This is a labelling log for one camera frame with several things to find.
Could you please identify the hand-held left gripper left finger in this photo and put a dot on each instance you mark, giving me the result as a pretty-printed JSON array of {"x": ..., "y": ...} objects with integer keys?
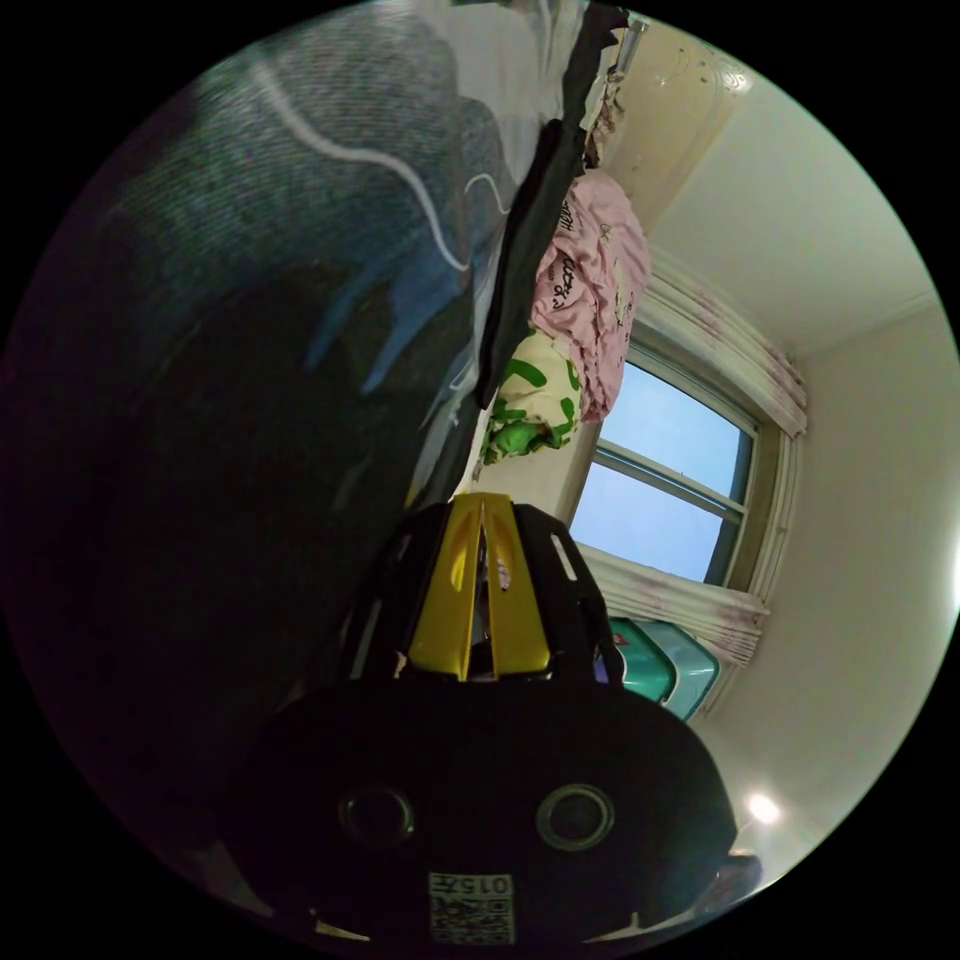
[{"x": 439, "y": 607}]

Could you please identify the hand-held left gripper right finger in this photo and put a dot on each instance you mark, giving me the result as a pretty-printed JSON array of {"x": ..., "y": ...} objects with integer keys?
[{"x": 517, "y": 622}]

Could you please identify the black t-shirt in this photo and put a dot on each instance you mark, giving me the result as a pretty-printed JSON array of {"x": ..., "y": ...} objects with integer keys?
[{"x": 525, "y": 225}]

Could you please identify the green plastic storage box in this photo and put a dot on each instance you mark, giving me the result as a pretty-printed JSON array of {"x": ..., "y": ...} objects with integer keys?
[{"x": 643, "y": 660}]

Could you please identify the white curtain with pink print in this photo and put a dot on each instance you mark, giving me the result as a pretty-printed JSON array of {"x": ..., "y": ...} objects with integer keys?
[
  {"x": 690, "y": 607},
  {"x": 735, "y": 337}
]

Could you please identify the light teal plastic storage box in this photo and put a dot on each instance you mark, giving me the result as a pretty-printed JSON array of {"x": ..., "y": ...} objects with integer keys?
[{"x": 694, "y": 675}]

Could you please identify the window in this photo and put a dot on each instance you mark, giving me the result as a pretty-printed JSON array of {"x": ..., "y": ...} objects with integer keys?
[{"x": 667, "y": 465}]

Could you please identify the cream pillow with green print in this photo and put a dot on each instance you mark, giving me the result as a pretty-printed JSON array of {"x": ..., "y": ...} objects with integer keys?
[{"x": 536, "y": 390}]

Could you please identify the round ceiling lamp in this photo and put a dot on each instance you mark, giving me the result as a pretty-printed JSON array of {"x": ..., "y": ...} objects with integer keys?
[{"x": 763, "y": 808}]

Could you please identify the pink printed quilt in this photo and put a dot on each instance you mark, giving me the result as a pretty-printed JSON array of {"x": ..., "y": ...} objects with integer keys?
[{"x": 600, "y": 285}]

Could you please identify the bed with blue patterned sheet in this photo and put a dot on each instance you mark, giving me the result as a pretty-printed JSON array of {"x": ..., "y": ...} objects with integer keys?
[{"x": 285, "y": 195}]

